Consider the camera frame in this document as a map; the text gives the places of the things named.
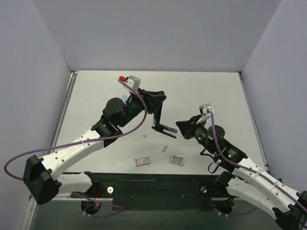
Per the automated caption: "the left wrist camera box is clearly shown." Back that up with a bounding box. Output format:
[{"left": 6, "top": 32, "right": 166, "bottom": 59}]
[{"left": 126, "top": 75, "right": 141, "bottom": 90}]

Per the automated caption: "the red white staple box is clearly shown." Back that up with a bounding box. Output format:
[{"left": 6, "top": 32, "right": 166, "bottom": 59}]
[{"left": 135, "top": 157, "right": 150, "bottom": 166}]

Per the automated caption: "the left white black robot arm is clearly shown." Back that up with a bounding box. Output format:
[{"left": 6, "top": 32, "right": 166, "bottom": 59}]
[{"left": 23, "top": 89, "right": 166, "bottom": 205}]

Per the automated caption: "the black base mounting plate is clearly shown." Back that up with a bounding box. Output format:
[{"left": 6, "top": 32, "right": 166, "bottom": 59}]
[{"left": 85, "top": 172, "right": 232, "bottom": 211}]

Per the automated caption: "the purple cable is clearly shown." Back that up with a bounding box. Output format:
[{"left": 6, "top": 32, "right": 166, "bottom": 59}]
[
  {"left": 206, "top": 109, "right": 307, "bottom": 218},
  {"left": 3, "top": 76, "right": 147, "bottom": 218}
]

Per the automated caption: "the light blue white stapler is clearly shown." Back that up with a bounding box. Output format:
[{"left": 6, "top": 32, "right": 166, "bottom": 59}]
[{"left": 122, "top": 94, "right": 128, "bottom": 102}]

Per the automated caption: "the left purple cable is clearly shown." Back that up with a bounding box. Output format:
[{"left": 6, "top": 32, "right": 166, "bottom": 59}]
[{"left": 3, "top": 76, "right": 147, "bottom": 218}]

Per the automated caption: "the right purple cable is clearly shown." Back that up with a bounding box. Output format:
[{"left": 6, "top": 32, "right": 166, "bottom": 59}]
[{"left": 206, "top": 109, "right": 307, "bottom": 218}]

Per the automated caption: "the open staple box tray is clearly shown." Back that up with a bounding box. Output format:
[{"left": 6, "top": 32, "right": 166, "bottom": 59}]
[{"left": 169, "top": 155, "right": 185, "bottom": 166}]

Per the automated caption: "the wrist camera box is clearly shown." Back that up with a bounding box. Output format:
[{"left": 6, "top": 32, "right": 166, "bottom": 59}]
[
  {"left": 126, "top": 75, "right": 141, "bottom": 90},
  {"left": 197, "top": 103, "right": 215, "bottom": 124}
]

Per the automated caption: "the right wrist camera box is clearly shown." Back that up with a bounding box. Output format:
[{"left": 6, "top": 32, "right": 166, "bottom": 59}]
[{"left": 197, "top": 103, "right": 215, "bottom": 124}]

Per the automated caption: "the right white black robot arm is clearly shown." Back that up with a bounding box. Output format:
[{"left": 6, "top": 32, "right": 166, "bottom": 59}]
[{"left": 176, "top": 115, "right": 307, "bottom": 230}]

